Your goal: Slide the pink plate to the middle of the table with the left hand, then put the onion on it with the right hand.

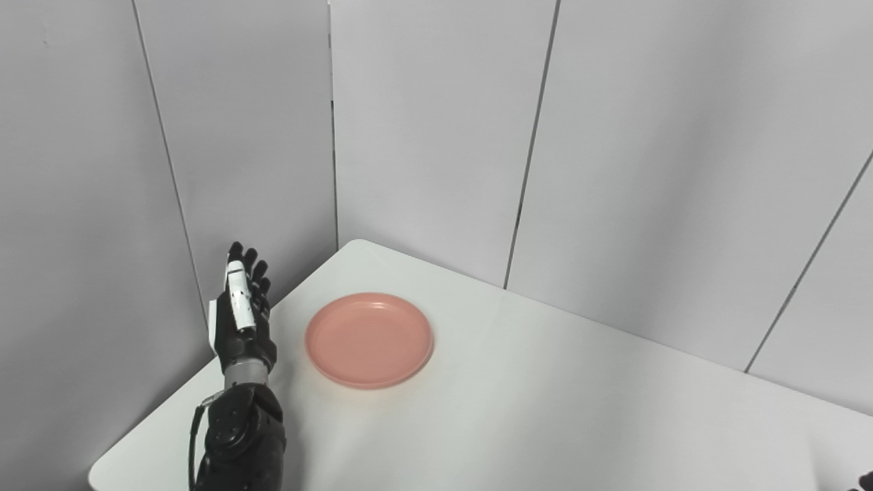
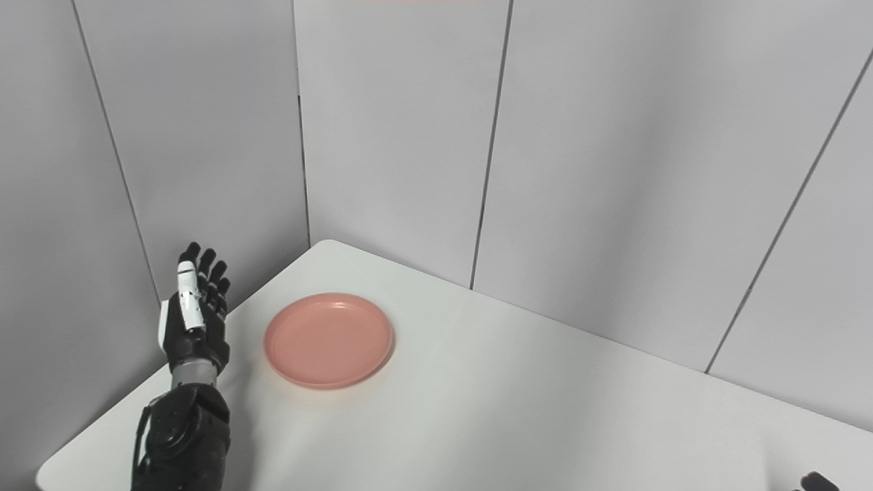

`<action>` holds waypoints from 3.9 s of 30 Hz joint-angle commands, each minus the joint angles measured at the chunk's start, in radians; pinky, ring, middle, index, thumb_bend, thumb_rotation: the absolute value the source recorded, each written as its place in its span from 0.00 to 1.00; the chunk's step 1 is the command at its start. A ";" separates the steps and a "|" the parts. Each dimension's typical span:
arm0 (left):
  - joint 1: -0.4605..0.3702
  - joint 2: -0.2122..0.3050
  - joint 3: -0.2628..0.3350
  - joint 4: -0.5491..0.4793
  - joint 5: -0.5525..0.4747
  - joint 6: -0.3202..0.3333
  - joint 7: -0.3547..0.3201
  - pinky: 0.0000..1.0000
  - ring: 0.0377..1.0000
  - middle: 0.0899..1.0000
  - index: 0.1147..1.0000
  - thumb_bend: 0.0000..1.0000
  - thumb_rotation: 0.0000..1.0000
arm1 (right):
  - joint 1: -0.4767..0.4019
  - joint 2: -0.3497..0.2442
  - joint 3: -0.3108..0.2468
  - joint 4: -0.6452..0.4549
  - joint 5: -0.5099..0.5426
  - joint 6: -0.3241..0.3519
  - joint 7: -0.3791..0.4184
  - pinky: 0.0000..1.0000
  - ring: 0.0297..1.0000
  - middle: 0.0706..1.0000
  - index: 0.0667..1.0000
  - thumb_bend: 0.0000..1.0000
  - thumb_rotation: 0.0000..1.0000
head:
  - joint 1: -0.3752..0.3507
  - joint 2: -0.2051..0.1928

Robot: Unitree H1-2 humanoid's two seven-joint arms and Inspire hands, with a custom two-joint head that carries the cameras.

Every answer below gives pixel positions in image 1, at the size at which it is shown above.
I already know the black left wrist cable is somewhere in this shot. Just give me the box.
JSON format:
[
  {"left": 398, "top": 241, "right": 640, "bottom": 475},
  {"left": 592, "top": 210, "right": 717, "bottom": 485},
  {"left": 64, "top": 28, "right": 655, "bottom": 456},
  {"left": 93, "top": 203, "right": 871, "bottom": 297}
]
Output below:
[{"left": 188, "top": 391, "right": 227, "bottom": 491}]

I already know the pink plate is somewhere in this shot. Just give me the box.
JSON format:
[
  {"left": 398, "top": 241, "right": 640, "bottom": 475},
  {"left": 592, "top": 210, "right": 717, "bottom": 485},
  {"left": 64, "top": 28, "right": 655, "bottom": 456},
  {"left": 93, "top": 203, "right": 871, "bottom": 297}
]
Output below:
[{"left": 305, "top": 293, "right": 434, "bottom": 390}]

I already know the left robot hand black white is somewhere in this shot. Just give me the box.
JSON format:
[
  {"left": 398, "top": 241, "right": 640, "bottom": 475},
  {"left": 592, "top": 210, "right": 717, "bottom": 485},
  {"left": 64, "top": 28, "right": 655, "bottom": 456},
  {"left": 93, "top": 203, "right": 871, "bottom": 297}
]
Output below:
[{"left": 207, "top": 241, "right": 278, "bottom": 374}]

